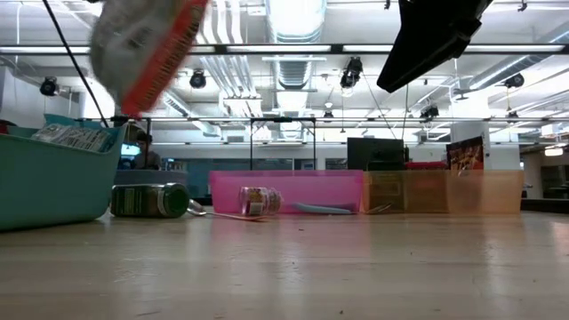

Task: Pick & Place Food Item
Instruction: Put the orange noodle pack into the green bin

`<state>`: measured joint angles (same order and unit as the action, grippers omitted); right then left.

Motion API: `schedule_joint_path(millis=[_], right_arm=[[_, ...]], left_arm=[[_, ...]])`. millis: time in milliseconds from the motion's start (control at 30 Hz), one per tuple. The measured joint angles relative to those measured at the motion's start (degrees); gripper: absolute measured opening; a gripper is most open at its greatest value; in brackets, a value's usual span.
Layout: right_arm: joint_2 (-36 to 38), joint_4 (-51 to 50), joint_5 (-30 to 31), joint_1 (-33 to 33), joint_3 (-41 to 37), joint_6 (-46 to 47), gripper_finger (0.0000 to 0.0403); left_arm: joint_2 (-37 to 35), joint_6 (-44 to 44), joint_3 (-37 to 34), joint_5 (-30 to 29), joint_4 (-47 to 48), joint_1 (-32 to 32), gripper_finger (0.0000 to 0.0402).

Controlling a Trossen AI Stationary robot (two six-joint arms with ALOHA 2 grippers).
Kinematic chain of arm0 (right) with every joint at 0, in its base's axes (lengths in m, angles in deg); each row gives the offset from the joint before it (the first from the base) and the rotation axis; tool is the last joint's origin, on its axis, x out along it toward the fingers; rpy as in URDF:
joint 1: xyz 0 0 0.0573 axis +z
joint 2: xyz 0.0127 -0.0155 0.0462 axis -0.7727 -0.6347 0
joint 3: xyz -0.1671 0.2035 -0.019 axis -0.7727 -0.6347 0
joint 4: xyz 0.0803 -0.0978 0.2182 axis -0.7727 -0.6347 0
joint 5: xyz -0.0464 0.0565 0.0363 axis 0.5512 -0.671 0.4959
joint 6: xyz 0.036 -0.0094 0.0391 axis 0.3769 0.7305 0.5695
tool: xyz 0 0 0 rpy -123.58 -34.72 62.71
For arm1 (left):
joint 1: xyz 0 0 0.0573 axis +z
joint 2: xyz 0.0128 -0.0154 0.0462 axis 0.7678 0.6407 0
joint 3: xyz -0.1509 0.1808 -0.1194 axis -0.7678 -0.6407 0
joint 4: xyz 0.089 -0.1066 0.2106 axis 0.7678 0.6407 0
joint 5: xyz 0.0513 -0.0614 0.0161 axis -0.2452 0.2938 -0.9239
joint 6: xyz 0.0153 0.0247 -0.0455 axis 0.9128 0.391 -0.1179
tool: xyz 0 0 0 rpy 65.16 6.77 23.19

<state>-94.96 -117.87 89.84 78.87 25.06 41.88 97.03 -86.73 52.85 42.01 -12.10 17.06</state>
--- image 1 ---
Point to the green tin box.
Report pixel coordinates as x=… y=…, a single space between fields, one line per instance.
x=387 y=191

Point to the brown orange snack packet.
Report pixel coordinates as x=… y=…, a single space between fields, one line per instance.
x=464 y=155

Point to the white orange ramen packet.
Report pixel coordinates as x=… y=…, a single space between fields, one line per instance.
x=142 y=49

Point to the multicolour ramen packet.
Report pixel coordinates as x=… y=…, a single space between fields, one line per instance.
x=71 y=137

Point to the red ramen packet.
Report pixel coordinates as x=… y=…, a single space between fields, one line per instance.
x=6 y=126

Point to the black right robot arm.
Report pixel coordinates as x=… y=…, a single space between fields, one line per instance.
x=435 y=40

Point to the pink plastic bin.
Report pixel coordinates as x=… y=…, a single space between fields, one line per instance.
x=311 y=186

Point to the black monitor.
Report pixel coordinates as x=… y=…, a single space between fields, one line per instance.
x=375 y=153

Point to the black ceiling spotlight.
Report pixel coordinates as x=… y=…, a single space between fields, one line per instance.
x=515 y=80
x=351 y=73
x=429 y=112
x=49 y=86
x=197 y=80

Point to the person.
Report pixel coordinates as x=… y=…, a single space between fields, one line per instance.
x=149 y=157

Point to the small green packet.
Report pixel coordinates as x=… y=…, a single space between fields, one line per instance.
x=146 y=201

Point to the orange plastic bin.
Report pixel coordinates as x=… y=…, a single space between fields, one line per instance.
x=489 y=191

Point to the green plastic bin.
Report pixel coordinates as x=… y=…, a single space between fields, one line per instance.
x=44 y=186

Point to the black background rig frame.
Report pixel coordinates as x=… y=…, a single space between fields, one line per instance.
x=251 y=142

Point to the silver ventilation duct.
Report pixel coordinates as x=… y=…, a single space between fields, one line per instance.
x=295 y=26

